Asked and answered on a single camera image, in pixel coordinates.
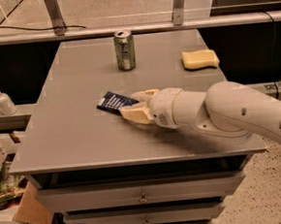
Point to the top drawer knob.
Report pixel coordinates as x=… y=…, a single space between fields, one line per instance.
x=143 y=200

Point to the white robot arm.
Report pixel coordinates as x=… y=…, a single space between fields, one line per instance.
x=226 y=109

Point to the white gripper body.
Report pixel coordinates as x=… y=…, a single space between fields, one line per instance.
x=164 y=108

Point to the grey drawer cabinet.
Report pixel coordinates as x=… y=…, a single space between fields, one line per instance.
x=93 y=166

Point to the blue rxbar blueberry wrapper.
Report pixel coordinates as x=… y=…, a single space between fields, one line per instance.
x=112 y=102

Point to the white pump bottle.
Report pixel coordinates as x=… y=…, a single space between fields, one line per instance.
x=7 y=106

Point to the drawer knob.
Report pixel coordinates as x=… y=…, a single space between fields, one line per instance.
x=143 y=200
x=147 y=221

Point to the white cardboard box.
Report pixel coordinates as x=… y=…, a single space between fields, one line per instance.
x=17 y=201

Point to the green soda can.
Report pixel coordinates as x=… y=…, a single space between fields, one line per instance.
x=124 y=50

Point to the yellow sponge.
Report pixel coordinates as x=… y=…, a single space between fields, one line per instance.
x=203 y=58

